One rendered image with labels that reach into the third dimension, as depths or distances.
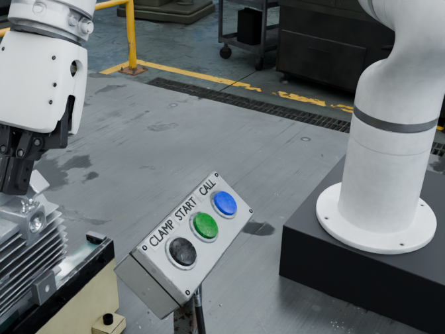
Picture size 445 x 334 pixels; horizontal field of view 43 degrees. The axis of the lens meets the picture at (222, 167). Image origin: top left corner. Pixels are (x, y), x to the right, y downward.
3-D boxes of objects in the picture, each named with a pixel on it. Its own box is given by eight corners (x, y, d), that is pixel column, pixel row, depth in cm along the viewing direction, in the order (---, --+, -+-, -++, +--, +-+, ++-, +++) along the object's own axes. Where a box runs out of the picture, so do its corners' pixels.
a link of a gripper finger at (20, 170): (57, 140, 61) (44, 201, 61) (34, 135, 62) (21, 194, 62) (38, 137, 58) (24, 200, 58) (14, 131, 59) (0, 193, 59)
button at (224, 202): (221, 225, 62) (231, 217, 61) (202, 206, 62) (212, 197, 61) (232, 212, 64) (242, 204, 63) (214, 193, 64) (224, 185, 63)
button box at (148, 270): (160, 323, 55) (191, 300, 51) (110, 270, 54) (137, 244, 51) (231, 232, 68) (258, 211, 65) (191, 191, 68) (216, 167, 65)
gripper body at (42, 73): (106, 44, 62) (84, 142, 62) (34, 32, 66) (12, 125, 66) (65, 22, 55) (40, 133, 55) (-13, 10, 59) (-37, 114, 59)
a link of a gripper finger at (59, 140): (87, 133, 58) (48, 160, 60) (60, 71, 60) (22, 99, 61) (81, 132, 57) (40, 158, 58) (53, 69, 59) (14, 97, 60)
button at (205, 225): (201, 250, 58) (211, 241, 57) (181, 228, 58) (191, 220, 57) (214, 234, 60) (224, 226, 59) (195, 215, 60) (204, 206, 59)
